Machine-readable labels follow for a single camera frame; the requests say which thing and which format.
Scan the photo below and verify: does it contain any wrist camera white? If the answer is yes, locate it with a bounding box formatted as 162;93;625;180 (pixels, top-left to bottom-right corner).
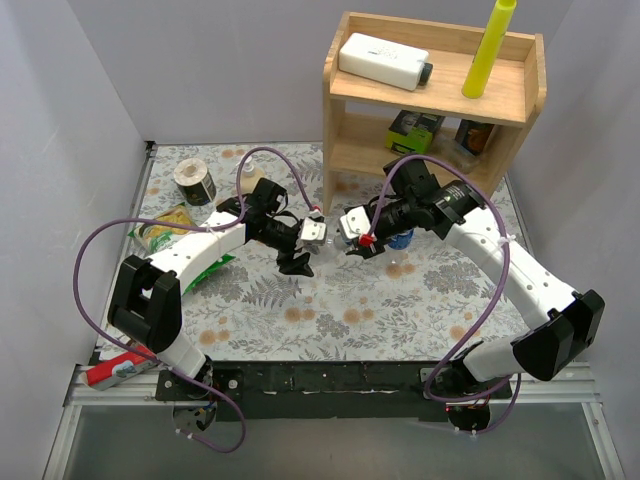
336;205;375;250
298;217;327;247

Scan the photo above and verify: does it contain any beige pump soap bottle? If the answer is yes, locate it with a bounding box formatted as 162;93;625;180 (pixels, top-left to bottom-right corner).
237;155;265;195

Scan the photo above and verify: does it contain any green Chuba cassava chips bag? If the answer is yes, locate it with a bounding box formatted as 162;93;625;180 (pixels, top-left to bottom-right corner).
128;223;235;294

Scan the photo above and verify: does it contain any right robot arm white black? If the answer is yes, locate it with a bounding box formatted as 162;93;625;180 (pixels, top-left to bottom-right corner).
339;155;605;398

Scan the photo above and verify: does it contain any blue label water bottle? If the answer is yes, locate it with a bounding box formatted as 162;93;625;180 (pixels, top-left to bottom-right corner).
388;229;414;251

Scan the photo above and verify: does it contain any clear bottle on shelf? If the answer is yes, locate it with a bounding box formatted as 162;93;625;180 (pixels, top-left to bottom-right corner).
439;137;481;174

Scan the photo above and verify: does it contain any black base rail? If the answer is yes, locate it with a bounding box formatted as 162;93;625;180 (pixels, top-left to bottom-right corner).
154;358;511;424

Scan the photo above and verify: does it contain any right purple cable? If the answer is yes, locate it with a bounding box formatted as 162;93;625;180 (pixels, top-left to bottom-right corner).
367;154;523;435

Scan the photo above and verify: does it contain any white rectangular plastic jug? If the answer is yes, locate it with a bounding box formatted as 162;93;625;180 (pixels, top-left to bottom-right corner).
338;33;433;91

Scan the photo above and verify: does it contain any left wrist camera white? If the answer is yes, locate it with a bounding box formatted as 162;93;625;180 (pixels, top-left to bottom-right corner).
298;217;327;247

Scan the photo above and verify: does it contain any floral patterned table mat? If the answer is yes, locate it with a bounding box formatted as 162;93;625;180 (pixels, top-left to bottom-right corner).
139;143;495;361

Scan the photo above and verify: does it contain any red white small carton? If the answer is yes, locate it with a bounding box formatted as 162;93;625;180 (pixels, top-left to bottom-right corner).
80;346;155;391

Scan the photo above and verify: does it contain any wooden two-tier shelf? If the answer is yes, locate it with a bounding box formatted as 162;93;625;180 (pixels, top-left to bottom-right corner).
323;12;547;212

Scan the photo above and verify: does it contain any black orange small box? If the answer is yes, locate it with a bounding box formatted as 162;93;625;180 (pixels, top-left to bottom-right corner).
454;119;495;156

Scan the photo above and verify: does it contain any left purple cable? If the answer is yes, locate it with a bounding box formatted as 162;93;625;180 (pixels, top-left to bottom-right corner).
72;147;326;455

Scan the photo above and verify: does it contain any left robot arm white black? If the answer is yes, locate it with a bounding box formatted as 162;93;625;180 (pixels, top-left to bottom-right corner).
108;179;326;400

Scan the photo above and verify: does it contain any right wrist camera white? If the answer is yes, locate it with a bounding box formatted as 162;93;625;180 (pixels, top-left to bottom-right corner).
336;205;375;250

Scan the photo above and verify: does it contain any purple cable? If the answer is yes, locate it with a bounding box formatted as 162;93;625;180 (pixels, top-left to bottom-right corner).
72;147;326;455
367;154;523;435

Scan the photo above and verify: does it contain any yellow plastic tube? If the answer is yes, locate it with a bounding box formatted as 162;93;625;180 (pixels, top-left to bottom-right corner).
461;0;517;99

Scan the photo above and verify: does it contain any clear plastic bottle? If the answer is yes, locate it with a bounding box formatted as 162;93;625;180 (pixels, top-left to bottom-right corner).
318;234;350;264

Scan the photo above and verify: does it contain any green black small box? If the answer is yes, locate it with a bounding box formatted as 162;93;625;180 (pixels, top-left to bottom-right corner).
385;110;445;154

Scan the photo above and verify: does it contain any aluminium frame rail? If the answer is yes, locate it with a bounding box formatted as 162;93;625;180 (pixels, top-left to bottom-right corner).
65;362;602;405

